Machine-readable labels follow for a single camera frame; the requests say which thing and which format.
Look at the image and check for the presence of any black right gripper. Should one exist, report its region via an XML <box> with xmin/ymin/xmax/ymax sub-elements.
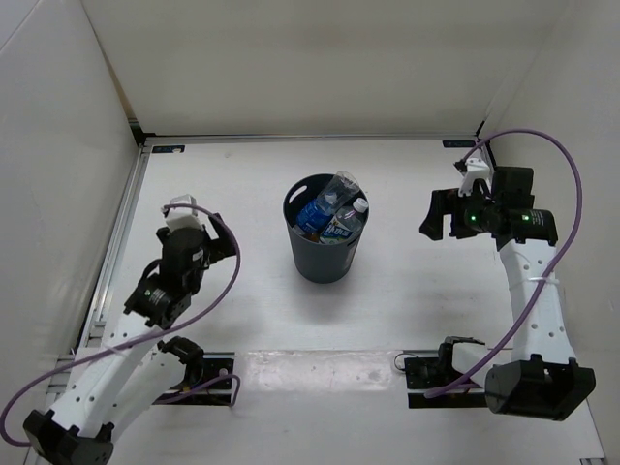
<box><xmin>418</xmin><ymin>185</ymin><xmax>500</xmax><ymax>241</ymax></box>

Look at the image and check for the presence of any clear bottle white green label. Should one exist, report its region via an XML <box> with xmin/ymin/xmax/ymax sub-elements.
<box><xmin>319</xmin><ymin>198</ymin><xmax>369</xmax><ymax>245</ymax></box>

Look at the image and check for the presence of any clear bottle blue label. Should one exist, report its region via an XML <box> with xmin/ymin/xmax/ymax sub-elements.
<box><xmin>294</xmin><ymin>194</ymin><xmax>337</xmax><ymax>235</ymax></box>

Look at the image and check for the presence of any clear unlabelled plastic bottle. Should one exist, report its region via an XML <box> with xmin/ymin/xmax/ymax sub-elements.
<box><xmin>317</xmin><ymin>170</ymin><xmax>360</xmax><ymax>214</ymax></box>

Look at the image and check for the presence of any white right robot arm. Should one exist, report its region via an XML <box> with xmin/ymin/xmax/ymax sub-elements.
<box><xmin>419</xmin><ymin>159</ymin><xmax>596</xmax><ymax>421</ymax></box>

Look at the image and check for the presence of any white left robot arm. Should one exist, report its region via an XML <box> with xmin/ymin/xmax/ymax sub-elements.
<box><xmin>23</xmin><ymin>204</ymin><xmax>240</xmax><ymax>464</ymax></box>

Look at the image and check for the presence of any dark grey plastic bin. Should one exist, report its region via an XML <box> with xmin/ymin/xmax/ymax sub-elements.
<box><xmin>283</xmin><ymin>170</ymin><xmax>369</xmax><ymax>284</ymax></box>

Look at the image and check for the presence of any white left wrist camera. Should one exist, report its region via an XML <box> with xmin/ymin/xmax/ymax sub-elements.
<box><xmin>162</xmin><ymin>194</ymin><xmax>203</xmax><ymax>233</ymax></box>

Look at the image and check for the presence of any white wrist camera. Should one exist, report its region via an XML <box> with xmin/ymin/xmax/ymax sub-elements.
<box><xmin>162</xmin><ymin>194</ymin><xmax>203</xmax><ymax>233</ymax></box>
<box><xmin>454</xmin><ymin>157</ymin><xmax>491</xmax><ymax>198</ymax></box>

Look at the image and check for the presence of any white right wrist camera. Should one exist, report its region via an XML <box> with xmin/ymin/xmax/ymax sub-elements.
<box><xmin>454</xmin><ymin>157</ymin><xmax>491</xmax><ymax>198</ymax></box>

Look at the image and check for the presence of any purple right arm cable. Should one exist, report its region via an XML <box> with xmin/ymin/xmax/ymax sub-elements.
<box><xmin>422</xmin><ymin>128</ymin><xmax>583</xmax><ymax>401</ymax></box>

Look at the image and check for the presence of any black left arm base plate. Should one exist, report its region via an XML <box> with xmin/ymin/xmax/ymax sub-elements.
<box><xmin>154</xmin><ymin>353</ymin><xmax>237</xmax><ymax>407</ymax></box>

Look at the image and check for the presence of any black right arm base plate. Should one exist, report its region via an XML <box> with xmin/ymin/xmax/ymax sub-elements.
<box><xmin>393</xmin><ymin>352</ymin><xmax>486</xmax><ymax>410</ymax></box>

